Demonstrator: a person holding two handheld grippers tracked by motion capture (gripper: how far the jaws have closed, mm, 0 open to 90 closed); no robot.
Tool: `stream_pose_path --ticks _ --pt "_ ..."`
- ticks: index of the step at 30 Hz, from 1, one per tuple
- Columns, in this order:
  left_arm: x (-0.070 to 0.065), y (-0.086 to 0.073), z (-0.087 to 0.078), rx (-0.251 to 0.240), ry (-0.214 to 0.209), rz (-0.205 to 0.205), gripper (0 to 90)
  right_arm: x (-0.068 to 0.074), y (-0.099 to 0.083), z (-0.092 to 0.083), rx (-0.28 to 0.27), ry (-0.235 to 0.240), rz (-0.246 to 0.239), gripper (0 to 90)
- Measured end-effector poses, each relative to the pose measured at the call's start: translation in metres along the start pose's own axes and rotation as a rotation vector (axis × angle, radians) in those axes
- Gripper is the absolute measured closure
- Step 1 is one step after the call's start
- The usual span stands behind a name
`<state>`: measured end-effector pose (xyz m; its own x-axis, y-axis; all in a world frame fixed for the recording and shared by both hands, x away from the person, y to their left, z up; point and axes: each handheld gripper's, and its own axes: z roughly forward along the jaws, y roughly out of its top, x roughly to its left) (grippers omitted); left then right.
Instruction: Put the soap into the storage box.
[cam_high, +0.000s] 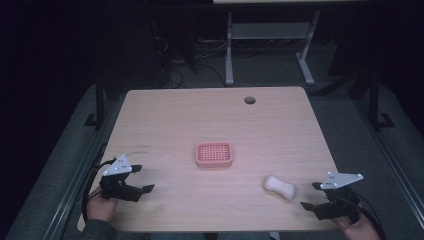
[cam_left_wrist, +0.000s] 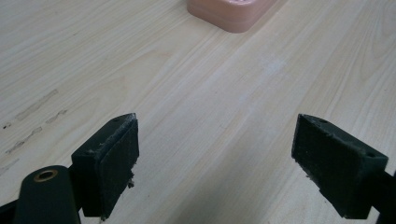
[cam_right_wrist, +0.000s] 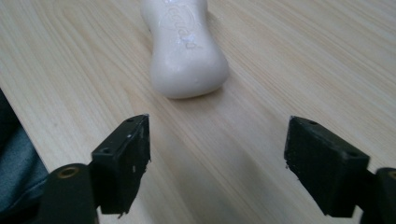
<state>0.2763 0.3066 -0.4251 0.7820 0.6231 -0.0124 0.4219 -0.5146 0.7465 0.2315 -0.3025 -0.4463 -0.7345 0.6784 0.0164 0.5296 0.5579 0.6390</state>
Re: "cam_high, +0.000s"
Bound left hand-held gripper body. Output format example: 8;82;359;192
99;153;143;203

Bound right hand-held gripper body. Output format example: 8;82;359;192
312;171;364;225

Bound person's left hand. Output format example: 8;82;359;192
86;186;119;222

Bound person's right hand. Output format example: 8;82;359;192
332;209;381;240

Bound white soap bar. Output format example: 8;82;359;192
263;174;297;201

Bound black metal stand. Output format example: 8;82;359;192
367;69;396;132
83;75;108;132

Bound pink soap dish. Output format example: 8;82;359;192
195;141;234;169

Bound black cable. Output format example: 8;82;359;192
355;192;388;240
81;158;117;224

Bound floor cables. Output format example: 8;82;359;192
154;35;228;90

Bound white metal desk frame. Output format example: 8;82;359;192
224;9;322;87

